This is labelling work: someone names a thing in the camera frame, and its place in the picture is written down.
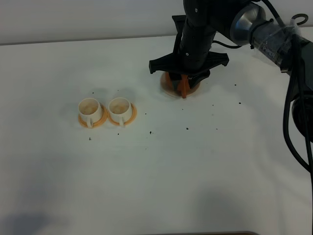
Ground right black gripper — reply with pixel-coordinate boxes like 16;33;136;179
149;15;229;89

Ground brown clay teapot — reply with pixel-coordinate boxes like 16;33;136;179
174;75;191;99

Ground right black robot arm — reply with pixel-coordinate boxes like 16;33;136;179
149;0;313;136

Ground beige round teapot saucer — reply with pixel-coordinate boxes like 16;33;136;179
160;72;200;98

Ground right orange saucer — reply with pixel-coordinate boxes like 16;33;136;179
108;103;137;126

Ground orange saucer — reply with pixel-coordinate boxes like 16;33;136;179
78;104;108;129
108;103;137;126

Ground right white teacup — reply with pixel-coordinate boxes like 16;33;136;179
108;97;133;127

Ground white teacup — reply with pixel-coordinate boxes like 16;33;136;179
78;98;103;128
108;97;133;127

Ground left white teacup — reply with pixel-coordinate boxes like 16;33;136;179
78;98;103;128

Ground left orange saucer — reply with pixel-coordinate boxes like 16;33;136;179
78;104;108;129

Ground right black arm cables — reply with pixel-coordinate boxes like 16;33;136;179
261;0;313;235

